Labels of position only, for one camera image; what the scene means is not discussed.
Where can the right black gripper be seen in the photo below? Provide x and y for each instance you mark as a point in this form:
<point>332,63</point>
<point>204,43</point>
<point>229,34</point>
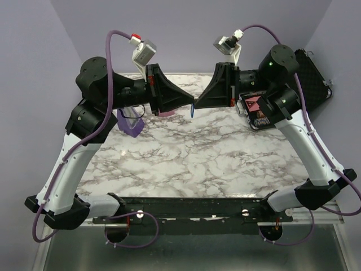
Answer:
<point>221,91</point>

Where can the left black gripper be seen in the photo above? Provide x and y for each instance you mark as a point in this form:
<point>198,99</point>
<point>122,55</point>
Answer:
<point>163,93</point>

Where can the blue key tag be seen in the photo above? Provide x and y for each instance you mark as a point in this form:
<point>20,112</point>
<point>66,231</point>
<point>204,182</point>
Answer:
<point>192,110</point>

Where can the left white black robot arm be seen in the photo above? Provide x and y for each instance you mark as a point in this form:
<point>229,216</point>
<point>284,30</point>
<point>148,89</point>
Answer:
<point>89,125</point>

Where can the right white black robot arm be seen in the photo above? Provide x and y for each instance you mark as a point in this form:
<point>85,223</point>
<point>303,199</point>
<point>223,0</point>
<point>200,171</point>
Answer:
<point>285,109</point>

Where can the pink metronome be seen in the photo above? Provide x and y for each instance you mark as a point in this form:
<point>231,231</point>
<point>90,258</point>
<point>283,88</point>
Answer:
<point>167,114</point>

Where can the red playing card deck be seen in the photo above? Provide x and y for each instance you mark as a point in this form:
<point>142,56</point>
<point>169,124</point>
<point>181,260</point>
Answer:
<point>252,104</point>

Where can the purple metronome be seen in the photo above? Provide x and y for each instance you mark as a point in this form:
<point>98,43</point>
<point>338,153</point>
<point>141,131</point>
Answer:
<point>129,121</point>

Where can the black poker chip case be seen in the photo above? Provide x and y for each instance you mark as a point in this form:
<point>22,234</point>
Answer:
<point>315,89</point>

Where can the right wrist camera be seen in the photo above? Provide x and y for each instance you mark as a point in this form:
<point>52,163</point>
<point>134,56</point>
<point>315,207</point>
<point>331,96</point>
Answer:
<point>229,46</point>

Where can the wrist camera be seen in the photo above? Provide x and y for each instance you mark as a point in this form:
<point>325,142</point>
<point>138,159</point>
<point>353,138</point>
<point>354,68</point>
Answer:
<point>142,54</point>
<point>229,46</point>

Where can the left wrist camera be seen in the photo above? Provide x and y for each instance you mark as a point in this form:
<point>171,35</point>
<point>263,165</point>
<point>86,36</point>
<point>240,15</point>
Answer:
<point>142,54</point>

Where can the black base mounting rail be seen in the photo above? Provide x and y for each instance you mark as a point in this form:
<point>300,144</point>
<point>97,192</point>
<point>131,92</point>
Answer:
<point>194,216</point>

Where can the aluminium frame extrusion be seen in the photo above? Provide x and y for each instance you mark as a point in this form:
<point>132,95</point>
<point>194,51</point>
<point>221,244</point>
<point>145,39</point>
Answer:
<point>321,216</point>

